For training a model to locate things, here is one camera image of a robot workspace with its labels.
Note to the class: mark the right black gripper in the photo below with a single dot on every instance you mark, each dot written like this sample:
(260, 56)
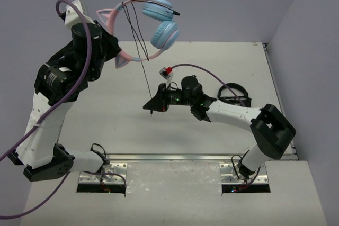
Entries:
(160, 102)

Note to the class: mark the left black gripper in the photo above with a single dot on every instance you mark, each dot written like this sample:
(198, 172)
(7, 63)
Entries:
(110, 44)

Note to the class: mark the pink blue cat-ear headphones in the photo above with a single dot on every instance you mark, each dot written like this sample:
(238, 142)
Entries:
(164, 36)

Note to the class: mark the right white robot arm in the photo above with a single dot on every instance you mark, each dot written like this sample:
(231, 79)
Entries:
(272, 132)

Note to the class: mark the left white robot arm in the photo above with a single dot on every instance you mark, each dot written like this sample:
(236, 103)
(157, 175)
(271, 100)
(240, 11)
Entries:
(57, 86)

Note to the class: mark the black headphones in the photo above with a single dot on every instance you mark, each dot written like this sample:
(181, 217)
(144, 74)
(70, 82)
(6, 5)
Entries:
(240, 96)

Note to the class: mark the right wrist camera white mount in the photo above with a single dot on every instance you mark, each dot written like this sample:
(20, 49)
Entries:
(167, 74)

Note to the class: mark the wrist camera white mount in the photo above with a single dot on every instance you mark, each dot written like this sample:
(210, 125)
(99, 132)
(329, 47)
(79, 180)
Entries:
(70, 16)
(167, 74)

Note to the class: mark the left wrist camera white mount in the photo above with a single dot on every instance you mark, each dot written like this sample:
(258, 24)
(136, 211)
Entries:
(70, 16)

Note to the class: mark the aluminium table rail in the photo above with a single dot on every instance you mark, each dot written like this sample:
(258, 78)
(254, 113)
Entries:
(169, 157)

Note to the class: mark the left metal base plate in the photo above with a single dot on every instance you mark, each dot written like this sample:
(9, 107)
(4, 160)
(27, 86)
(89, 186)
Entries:
(115, 173)

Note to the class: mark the metal base plate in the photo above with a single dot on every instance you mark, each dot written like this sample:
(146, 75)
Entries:
(229, 177)
(115, 173)

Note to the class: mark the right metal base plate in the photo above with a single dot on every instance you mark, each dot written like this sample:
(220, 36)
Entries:
(229, 177)

